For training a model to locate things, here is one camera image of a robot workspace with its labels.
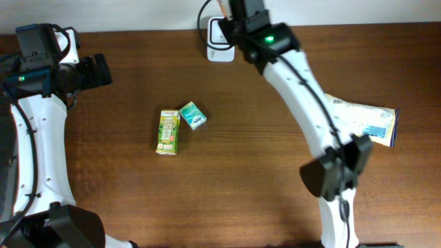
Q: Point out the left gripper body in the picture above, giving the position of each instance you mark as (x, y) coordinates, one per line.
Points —
(87, 74)

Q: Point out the green tea carton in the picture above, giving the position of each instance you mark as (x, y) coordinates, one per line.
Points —
(168, 132)

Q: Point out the teal tissue pack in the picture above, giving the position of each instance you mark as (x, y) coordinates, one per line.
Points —
(192, 115)

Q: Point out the orange tissue pack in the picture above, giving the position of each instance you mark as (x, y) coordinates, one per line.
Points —
(225, 8)

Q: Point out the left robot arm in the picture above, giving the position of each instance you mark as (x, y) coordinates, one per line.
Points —
(42, 87)

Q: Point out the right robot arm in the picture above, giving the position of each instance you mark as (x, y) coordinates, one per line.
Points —
(340, 156)

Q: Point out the white barcode scanner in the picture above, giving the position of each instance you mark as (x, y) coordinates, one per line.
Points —
(217, 40)

